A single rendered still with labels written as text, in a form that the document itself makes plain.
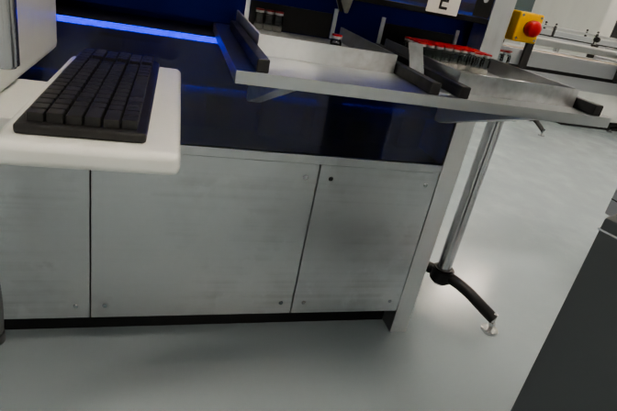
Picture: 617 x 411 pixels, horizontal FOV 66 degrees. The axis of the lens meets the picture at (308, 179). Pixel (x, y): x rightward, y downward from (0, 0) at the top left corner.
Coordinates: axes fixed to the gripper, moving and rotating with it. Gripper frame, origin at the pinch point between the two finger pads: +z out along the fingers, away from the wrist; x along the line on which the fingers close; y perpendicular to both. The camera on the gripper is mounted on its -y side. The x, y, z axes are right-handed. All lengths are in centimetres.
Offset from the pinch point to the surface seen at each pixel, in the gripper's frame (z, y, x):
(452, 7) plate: -3.0, 34.3, 19.9
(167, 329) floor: 98, -25, 26
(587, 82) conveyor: 10, 93, 31
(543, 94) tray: 8.6, 37.1, -15.0
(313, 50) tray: 8.2, -5.2, -5.8
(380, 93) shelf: 11.3, 2.7, -19.7
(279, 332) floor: 98, 8, 24
